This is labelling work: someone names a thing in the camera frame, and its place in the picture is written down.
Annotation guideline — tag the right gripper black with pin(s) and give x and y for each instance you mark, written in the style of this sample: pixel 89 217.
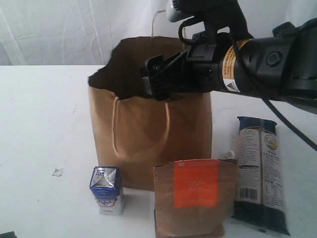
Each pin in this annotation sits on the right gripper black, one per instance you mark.
pixel 198 70

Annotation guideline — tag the brown paper shopping bag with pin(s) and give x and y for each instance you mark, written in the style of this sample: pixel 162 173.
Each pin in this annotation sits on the brown paper shopping bag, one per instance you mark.
pixel 136 133

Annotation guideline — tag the blue white milk carton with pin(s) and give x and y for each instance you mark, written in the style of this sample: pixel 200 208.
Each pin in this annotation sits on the blue white milk carton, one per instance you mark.
pixel 106 187

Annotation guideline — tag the brown pouch orange label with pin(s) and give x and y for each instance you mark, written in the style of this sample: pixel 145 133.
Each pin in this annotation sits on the brown pouch orange label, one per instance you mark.
pixel 193 197

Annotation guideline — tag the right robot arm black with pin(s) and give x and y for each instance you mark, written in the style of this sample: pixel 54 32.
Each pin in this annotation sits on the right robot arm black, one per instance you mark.
pixel 281 68

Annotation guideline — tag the small clear plastic scrap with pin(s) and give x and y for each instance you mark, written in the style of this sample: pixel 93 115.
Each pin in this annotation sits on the small clear plastic scrap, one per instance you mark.
pixel 58 172

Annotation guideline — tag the dark noodle packet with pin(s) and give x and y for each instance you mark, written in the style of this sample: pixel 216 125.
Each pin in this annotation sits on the dark noodle packet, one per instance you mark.
pixel 259 196

